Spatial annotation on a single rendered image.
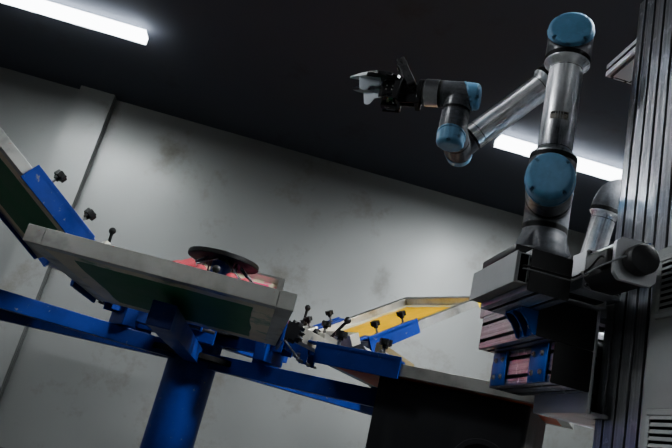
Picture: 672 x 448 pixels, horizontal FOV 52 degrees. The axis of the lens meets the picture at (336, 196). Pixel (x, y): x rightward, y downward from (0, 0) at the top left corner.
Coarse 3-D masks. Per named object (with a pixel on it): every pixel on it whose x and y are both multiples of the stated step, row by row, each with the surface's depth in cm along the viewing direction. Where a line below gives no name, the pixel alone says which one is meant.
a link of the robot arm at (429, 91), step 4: (428, 80) 185; (432, 80) 185; (436, 80) 185; (424, 84) 184; (428, 84) 184; (432, 84) 184; (436, 84) 183; (424, 88) 184; (428, 88) 184; (432, 88) 183; (436, 88) 183; (424, 92) 184; (428, 92) 183; (432, 92) 183; (436, 92) 183; (424, 96) 184; (428, 96) 184; (432, 96) 183; (436, 96) 183; (424, 100) 185; (428, 100) 184; (432, 100) 184; (436, 100) 184; (424, 104) 186; (428, 104) 186; (432, 104) 185; (436, 104) 185
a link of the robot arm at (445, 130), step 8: (448, 104) 181; (456, 104) 180; (448, 112) 180; (456, 112) 179; (464, 112) 179; (440, 120) 181; (448, 120) 178; (456, 120) 178; (464, 120) 179; (440, 128) 179; (448, 128) 178; (456, 128) 177; (464, 128) 179; (440, 136) 178; (448, 136) 177; (456, 136) 177; (464, 136) 179; (440, 144) 180; (448, 144) 178; (456, 144) 177; (464, 144) 184; (456, 152) 186
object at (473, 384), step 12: (408, 372) 213; (420, 372) 212; (432, 372) 211; (444, 372) 209; (444, 384) 208; (456, 384) 207; (468, 384) 205; (480, 384) 204; (504, 396) 200; (516, 396) 199; (528, 396) 198
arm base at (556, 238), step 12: (528, 228) 175; (540, 228) 173; (552, 228) 172; (564, 228) 174; (528, 240) 172; (540, 240) 170; (552, 240) 170; (564, 240) 172; (552, 252) 168; (564, 252) 170
